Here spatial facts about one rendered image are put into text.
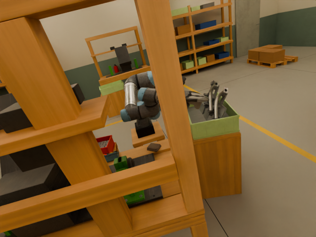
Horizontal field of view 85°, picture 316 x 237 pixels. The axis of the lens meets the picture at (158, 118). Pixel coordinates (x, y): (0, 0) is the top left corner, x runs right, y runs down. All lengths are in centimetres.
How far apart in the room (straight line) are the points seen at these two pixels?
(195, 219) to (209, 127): 80
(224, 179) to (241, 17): 704
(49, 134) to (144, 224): 67
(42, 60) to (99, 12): 605
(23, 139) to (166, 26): 56
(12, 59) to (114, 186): 53
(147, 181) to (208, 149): 104
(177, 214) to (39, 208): 63
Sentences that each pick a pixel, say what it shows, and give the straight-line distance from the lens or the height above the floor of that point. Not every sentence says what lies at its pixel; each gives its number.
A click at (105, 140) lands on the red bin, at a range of 186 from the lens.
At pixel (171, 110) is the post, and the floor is 147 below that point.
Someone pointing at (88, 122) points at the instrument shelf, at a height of 153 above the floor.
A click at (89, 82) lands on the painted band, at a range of 673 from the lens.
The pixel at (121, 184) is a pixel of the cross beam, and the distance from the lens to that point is 74.
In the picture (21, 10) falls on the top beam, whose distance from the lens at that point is 63.
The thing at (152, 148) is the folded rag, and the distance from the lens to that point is 140.
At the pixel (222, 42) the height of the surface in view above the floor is 83.
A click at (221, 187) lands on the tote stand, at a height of 14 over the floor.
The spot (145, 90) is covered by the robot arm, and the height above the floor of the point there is 148.
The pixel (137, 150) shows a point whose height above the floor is 90.
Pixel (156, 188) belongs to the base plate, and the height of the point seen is 90.
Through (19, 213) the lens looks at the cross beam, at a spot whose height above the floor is 126.
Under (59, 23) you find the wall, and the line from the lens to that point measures 674.
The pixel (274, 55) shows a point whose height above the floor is 35.
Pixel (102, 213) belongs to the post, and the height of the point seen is 106.
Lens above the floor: 174
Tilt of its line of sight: 26 degrees down
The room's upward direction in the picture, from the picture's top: 15 degrees counter-clockwise
